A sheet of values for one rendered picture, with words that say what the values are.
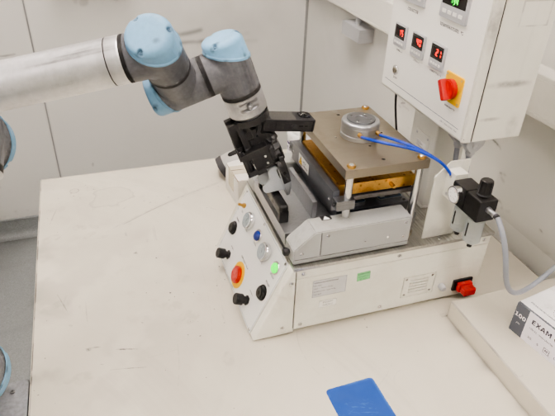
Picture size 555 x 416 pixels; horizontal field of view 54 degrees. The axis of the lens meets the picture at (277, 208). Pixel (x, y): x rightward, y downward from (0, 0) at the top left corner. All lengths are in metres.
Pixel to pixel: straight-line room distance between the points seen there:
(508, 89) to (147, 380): 0.86
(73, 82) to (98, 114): 1.72
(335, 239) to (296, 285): 0.12
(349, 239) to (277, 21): 1.70
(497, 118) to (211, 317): 0.70
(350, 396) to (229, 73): 0.63
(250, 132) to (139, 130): 1.64
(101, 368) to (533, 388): 0.81
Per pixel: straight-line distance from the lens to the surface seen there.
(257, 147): 1.04
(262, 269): 1.15
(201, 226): 1.47
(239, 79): 0.97
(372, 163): 1.04
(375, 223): 1.07
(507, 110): 1.10
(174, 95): 0.94
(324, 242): 1.04
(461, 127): 1.07
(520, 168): 1.49
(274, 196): 1.10
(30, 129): 2.64
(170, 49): 0.84
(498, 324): 1.23
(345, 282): 1.12
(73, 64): 0.88
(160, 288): 1.28
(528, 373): 1.16
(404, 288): 1.22
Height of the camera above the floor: 1.59
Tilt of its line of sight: 33 degrees down
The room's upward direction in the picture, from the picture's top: 2 degrees clockwise
